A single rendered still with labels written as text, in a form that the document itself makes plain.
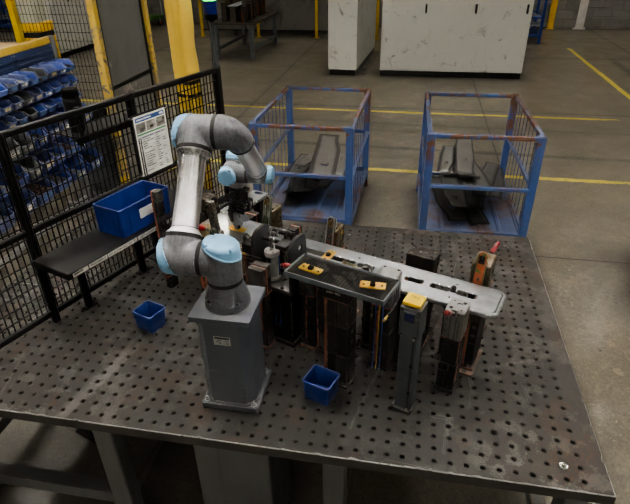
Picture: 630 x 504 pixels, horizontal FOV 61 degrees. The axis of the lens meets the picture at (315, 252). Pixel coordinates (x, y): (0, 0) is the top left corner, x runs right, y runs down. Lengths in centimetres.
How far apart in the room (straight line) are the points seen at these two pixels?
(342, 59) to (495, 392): 843
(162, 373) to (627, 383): 249
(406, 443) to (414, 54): 857
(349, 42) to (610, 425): 800
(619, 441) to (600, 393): 32
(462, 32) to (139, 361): 852
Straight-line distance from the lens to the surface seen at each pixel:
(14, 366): 246
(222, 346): 182
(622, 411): 331
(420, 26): 988
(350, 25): 991
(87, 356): 237
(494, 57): 1006
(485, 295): 207
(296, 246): 198
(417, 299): 171
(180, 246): 171
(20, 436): 320
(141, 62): 556
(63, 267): 233
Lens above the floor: 214
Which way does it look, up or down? 31 degrees down
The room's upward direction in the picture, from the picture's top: 1 degrees counter-clockwise
